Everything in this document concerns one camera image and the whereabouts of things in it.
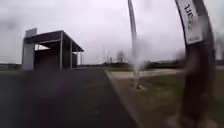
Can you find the distant bare tree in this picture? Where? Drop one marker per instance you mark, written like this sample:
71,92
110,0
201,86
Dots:
120,56

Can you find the pale kerb strip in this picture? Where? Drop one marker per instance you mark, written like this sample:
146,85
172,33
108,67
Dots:
128,100

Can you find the pale gravel path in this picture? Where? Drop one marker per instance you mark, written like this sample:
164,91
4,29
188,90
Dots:
156,73

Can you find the distant dark hedge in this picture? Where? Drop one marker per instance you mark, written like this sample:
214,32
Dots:
163,64

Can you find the grass verge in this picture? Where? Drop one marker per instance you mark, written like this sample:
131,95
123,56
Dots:
160,93

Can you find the dark asphalt road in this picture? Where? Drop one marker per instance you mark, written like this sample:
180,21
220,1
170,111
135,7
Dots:
66,100

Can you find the open concrete shelter building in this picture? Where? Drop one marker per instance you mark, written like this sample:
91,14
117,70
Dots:
50,36

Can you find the dark pillar with sign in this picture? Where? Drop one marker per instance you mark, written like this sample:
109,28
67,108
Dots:
196,83

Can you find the tall street lamp post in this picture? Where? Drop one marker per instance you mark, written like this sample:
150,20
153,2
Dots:
134,40

